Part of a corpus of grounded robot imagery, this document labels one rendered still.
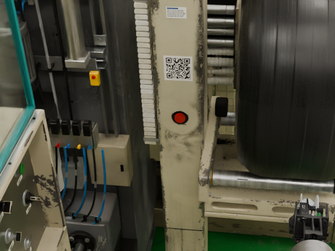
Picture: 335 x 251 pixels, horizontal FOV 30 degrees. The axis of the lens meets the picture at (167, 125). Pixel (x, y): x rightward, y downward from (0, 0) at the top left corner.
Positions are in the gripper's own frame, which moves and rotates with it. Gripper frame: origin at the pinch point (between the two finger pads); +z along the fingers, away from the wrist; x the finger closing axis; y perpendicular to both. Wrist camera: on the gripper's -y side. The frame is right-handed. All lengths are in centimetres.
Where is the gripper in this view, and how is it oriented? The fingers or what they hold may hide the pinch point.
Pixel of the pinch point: (307, 204)
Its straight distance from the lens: 155.2
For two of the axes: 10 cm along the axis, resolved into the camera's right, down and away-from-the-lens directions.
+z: 1.5, -5.0, 8.5
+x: -9.9, -0.6, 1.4
